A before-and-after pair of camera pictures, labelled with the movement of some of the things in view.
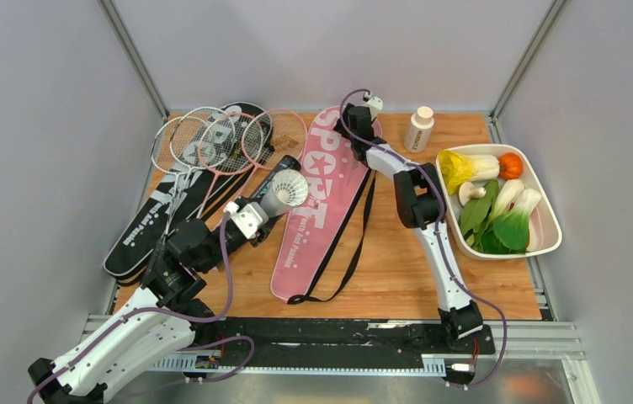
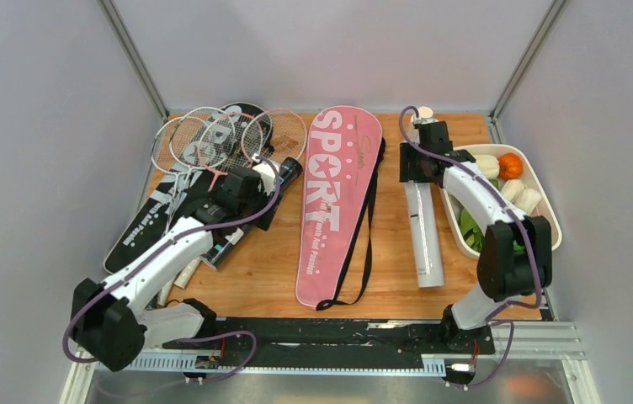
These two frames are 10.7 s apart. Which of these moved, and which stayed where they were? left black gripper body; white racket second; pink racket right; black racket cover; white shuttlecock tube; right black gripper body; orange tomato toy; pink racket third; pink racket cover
Moved: white shuttlecock tube; right black gripper body; left black gripper body; pink racket cover
Stayed: pink racket third; black racket cover; orange tomato toy; white racket second; pink racket right
